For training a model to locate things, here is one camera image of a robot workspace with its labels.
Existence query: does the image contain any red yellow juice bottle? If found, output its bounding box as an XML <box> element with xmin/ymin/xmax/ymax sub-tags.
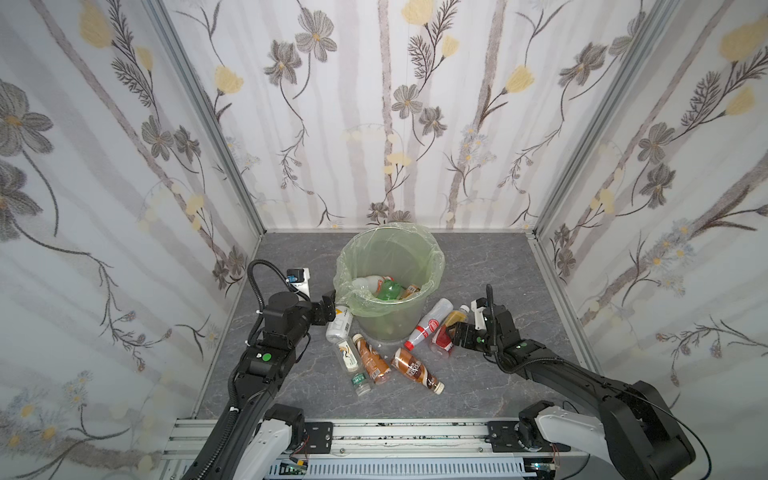
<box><xmin>430</xmin><ymin>305</ymin><xmax>470</xmax><ymax>358</ymax></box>

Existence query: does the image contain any white bottle yellow arrow label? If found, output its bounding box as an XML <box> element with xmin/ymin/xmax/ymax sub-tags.
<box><xmin>325</xmin><ymin>305</ymin><xmax>353</xmax><ymax>343</ymax></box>

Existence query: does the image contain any white bottle red label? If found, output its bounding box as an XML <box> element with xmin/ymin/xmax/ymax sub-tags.
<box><xmin>404</xmin><ymin>298</ymin><xmax>453</xmax><ymax>351</ymax></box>

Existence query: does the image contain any brown coffee bottle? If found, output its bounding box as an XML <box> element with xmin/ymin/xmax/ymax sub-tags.
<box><xmin>391</xmin><ymin>348</ymin><xmax>445</xmax><ymax>395</ymax></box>

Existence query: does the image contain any brown milk-tea bottle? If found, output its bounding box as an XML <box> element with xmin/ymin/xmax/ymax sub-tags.
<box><xmin>399</xmin><ymin>284</ymin><xmax>421</xmax><ymax>300</ymax></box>

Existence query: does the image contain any green soda bottle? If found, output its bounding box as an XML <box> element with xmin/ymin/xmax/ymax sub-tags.
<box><xmin>376</xmin><ymin>279</ymin><xmax>405</xmax><ymax>301</ymax></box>

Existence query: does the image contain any brown tea bottle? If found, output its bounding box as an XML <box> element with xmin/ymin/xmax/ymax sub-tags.
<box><xmin>352</xmin><ymin>334</ymin><xmax>391</xmax><ymax>384</ymax></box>

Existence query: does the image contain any clear water bottle red cap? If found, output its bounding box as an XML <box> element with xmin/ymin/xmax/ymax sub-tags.
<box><xmin>352</xmin><ymin>275</ymin><xmax>391</xmax><ymax>297</ymax></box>

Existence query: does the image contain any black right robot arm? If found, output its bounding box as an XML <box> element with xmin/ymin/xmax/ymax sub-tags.
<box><xmin>448</xmin><ymin>287</ymin><xmax>696</xmax><ymax>479</ymax></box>

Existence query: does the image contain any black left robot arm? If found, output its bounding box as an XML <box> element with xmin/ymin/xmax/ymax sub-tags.
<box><xmin>183</xmin><ymin>259</ymin><xmax>336</xmax><ymax>479</ymax></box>

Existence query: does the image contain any green mesh waste bin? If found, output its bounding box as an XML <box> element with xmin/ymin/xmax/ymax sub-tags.
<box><xmin>344</xmin><ymin>224</ymin><xmax>443</xmax><ymax>344</ymax></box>

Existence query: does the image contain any green plastic bin liner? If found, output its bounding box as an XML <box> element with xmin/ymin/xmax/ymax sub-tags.
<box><xmin>333</xmin><ymin>222</ymin><xmax>446</xmax><ymax>323</ymax></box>

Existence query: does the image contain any small clear cream-label bottle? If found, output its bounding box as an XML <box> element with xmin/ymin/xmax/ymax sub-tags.
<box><xmin>336</xmin><ymin>340</ymin><xmax>361</xmax><ymax>373</ymax></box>

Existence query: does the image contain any small green-label clear bottle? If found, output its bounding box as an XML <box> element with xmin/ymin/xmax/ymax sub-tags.
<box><xmin>350</xmin><ymin>372</ymin><xmax>372</xmax><ymax>396</ymax></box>

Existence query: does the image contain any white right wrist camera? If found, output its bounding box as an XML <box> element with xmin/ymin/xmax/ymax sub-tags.
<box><xmin>470</xmin><ymin>298</ymin><xmax>487</xmax><ymax>332</ymax></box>

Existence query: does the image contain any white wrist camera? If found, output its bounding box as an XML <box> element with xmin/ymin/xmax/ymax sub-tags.
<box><xmin>470</xmin><ymin>298</ymin><xmax>487</xmax><ymax>332</ymax></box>
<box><xmin>286</xmin><ymin>268</ymin><xmax>310</xmax><ymax>299</ymax></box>

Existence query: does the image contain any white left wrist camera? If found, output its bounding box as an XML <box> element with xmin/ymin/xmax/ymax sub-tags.
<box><xmin>286</xmin><ymin>268</ymin><xmax>310</xmax><ymax>299</ymax></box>

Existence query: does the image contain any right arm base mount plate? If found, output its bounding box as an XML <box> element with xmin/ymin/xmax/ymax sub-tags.
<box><xmin>486</xmin><ymin>420</ymin><xmax>571</xmax><ymax>453</ymax></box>

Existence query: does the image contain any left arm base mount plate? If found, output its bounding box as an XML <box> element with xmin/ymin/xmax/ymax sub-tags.
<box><xmin>291</xmin><ymin>421</ymin><xmax>334</xmax><ymax>457</ymax></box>

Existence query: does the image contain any white slotted cable duct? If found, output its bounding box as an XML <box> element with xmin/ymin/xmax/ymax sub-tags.
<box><xmin>263</xmin><ymin>457</ymin><xmax>537</xmax><ymax>479</ymax></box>

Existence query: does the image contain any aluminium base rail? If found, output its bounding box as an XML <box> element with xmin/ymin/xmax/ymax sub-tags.
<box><xmin>160</xmin><ymin>417</ymin><xmax>601</xmax><ymax>480</ymax></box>

